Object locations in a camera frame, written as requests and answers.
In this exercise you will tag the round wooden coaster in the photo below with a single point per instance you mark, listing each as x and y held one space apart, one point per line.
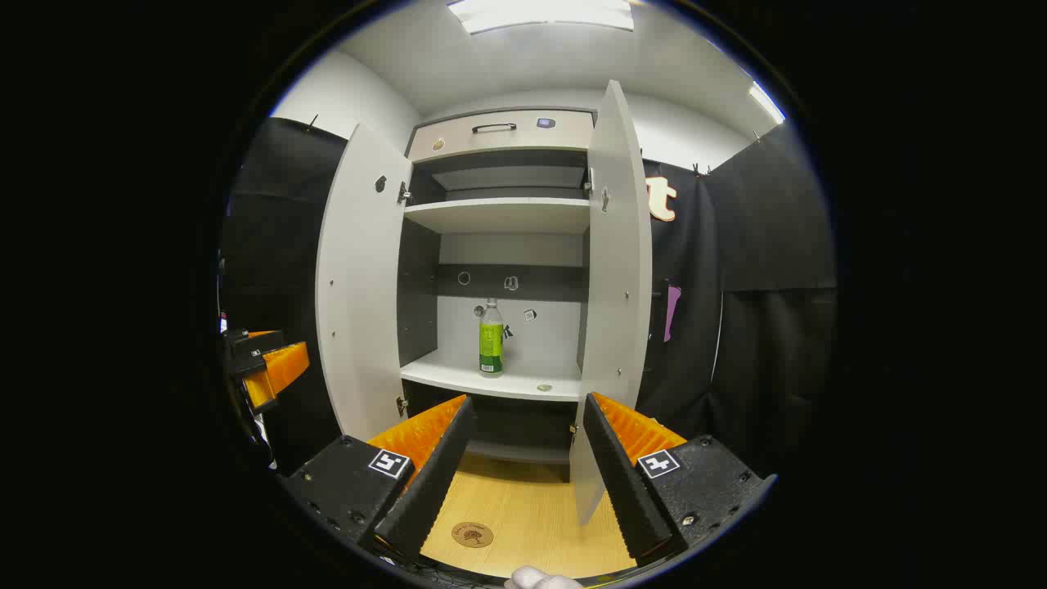
473 535

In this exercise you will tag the beige cabinet drawer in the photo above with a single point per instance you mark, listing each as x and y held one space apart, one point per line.
499 141

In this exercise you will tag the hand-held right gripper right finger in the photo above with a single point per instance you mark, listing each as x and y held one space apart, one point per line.
626 483

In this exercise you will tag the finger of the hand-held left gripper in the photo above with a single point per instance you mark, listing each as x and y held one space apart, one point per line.
258 348
286 366

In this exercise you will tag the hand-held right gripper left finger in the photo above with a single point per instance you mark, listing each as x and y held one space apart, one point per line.
433 483

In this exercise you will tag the green label bottle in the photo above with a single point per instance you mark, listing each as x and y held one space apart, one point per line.
491 343

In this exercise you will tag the small ceiling light panel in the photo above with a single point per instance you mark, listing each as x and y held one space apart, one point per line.
766 102

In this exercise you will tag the large ceiling light panel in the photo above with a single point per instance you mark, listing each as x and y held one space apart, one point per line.
540 15

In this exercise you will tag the white cabinet door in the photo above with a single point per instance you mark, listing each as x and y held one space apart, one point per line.
360 286
617 286

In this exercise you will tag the white cabinet body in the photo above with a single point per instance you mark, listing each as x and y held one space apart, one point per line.
499 214

